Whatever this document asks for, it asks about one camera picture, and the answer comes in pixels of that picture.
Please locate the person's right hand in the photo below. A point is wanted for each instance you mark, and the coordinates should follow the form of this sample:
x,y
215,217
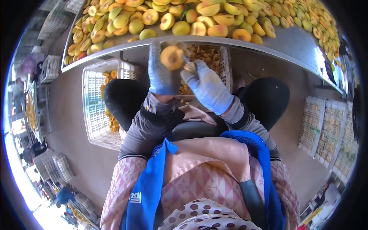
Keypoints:
x,y
210,89

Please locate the person's left hand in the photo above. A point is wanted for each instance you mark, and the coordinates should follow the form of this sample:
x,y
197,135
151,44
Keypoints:
x,y
159,77

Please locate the person's right fingers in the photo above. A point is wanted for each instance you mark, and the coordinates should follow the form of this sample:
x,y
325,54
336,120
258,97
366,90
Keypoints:
x,y
198,73

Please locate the person's left fingers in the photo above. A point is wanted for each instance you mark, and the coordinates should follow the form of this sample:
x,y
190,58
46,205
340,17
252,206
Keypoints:
x,y
172,43

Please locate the metal pitting spoon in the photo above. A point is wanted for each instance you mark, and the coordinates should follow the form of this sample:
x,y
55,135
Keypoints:
x,y
189,66

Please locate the orange peach half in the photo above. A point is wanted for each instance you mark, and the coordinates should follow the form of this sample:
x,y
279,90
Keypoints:
x,y
172,58

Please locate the heap of peach pits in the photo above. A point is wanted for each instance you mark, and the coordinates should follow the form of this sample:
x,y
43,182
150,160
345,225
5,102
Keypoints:
x,y
205,54

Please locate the white plastic crate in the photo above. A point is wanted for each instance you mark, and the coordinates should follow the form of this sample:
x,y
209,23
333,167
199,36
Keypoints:
x,y
93,109
225,69

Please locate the pile of halved yellow peaches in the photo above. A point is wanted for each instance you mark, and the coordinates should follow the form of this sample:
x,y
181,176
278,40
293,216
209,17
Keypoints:
x,y
201,17

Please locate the black wrist band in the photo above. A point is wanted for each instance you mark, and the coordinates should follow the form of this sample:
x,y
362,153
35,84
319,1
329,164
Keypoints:
x,y
161,116
240,119

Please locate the person's legs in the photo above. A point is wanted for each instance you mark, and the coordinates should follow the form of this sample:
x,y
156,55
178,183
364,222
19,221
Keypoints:
x,y
267,97

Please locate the steel work table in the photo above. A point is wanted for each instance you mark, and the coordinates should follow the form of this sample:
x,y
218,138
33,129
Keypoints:
x,y
290,43

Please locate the heap of peach pieces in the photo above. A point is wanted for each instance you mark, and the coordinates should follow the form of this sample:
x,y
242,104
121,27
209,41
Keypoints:
x,y
112,120

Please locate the person's body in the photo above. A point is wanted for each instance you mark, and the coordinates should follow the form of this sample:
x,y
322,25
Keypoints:
x,y
201,178

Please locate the stack of white crates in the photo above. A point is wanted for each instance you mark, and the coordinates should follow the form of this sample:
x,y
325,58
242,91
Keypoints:
x,y
56,20
54,166
50,69

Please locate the row of stacked white crates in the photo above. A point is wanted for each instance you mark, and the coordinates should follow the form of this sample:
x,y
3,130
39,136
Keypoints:
x,y
327,132

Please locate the table with peaches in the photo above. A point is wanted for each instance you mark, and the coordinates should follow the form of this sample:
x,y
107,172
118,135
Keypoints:
x,y
33,112

